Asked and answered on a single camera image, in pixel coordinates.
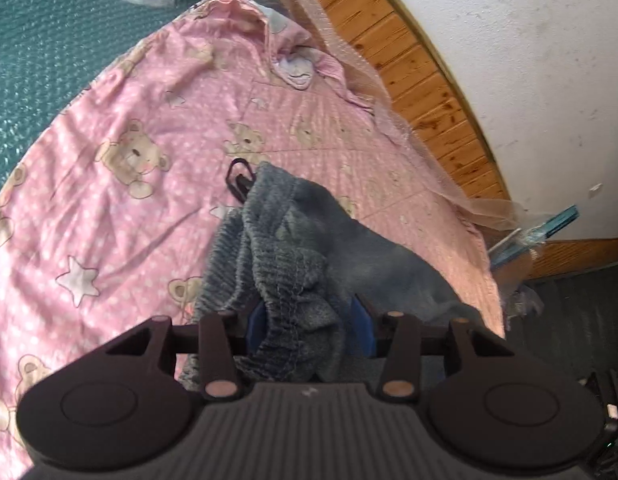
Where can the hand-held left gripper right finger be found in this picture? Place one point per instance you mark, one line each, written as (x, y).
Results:
(361, 330)

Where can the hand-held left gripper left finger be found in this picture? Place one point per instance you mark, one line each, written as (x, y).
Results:
(257, 329)

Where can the grey pants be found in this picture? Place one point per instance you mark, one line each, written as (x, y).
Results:
(309, 240)

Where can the black clip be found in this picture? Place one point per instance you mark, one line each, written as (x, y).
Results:
(237, 185)

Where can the pink bear-print quilt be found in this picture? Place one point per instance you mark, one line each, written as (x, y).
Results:
(114, 210)

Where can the dark ribbed panel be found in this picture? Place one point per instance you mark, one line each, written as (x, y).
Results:
(579, 310)

